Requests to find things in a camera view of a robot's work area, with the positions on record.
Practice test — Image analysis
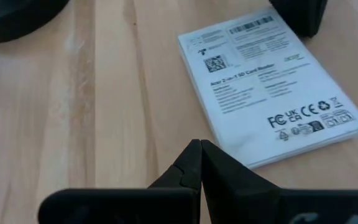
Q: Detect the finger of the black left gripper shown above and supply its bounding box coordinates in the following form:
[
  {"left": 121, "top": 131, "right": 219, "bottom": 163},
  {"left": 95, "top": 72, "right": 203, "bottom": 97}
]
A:
[{"left": 268, "top": 0, "right": 329, "bottom": 39}]

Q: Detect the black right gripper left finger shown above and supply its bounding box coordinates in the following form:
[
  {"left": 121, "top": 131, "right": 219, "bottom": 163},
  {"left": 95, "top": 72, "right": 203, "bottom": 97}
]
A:
[{"left": 37, "top": 138, "right": 203, "bottom": 224}]

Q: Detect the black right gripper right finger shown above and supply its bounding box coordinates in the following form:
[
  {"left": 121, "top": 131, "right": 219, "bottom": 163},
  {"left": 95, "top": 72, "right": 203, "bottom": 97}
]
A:
[{"left": 200, "top": 139, "right": 358, "bottom": 224}]

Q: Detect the white box with green side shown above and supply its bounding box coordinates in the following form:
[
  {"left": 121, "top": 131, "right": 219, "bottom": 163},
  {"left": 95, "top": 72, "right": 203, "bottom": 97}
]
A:
[{"left": 177, "top": 6, "right": 358, "bottom": 170}]

